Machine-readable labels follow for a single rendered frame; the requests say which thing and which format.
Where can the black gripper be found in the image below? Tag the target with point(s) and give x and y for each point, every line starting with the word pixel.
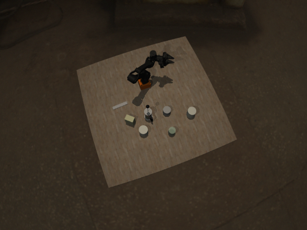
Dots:
pixel 165 58

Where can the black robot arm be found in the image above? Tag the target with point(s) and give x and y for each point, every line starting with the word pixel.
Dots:
pixel 143 74

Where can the french press with plunger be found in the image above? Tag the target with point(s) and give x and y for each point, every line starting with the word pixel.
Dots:
pixel 148 113

